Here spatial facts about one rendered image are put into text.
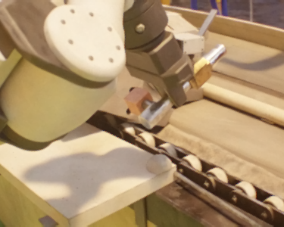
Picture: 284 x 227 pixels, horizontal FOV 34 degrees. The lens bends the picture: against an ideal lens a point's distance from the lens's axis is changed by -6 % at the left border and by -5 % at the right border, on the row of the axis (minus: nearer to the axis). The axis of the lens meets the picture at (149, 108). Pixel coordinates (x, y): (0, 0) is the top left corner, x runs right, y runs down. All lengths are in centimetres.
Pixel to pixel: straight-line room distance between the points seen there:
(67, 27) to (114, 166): 45
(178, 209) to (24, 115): 39
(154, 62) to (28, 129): 29
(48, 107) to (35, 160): 46
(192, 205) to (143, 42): 26
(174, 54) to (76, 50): 33
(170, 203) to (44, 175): 21
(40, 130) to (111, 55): 9
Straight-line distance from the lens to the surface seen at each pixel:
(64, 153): 87
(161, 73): 68
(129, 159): 82
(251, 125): 104
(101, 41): 40
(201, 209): 73
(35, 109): 41
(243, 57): 150
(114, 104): 91
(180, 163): 82
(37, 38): 37
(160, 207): 78
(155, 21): 65
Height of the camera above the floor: 119
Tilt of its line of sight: 23 degrees down
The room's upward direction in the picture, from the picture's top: 4 degrees counter-clockwise
